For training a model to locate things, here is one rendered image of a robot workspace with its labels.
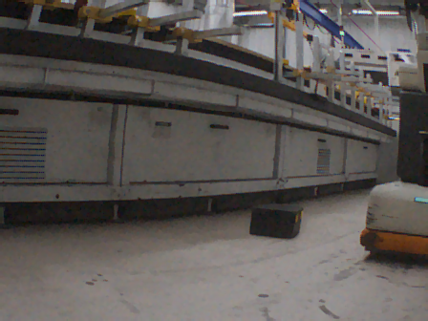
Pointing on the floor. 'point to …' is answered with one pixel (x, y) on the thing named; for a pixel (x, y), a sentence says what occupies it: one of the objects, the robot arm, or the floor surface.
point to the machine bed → (216, 172)
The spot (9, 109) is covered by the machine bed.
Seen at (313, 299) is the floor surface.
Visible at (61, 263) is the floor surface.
